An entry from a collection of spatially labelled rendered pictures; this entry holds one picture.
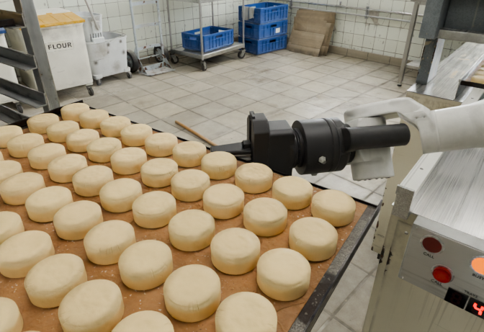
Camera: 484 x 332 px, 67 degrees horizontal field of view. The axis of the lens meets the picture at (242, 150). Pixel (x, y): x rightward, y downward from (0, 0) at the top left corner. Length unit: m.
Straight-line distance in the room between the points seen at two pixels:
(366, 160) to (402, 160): 0.93
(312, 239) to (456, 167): 0.63
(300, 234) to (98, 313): 0.20
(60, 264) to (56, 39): 3.39
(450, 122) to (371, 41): 4.56
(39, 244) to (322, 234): 0.28
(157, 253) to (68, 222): 0.11
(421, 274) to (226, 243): 0.50
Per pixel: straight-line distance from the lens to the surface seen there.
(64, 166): 0.55
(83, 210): 0.45
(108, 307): 0.34
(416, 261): 0.79
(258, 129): 0.53
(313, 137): 0.56
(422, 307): 0.90
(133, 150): 0.56
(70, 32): 3.75
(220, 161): 0.51
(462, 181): 0.92
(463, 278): 0.78
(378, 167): 0.61
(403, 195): 0.71
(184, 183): 0.47
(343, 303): 1.68
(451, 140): 0.61
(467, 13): 1.43
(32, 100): 1.05
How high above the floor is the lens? 1.28
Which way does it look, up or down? 29 degrees down
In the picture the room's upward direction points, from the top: straight up
